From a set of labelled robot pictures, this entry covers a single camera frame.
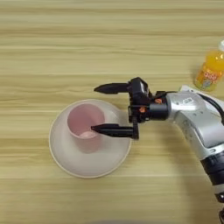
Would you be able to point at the beige round plate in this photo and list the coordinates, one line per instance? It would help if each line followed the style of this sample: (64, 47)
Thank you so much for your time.
(96, 163)

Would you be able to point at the small black box white label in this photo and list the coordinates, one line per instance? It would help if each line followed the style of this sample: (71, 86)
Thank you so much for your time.
(139, 89)

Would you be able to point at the orange juice bottle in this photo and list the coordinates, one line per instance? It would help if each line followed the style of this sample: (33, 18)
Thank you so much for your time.
(210, 71)

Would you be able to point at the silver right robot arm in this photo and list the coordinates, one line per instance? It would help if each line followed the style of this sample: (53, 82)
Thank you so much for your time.
(198, 122)

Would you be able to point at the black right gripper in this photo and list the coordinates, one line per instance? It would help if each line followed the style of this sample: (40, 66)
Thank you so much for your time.
(154, 110)

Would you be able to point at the pink plastic cup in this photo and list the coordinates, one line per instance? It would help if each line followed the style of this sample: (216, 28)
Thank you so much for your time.
(86, 128)

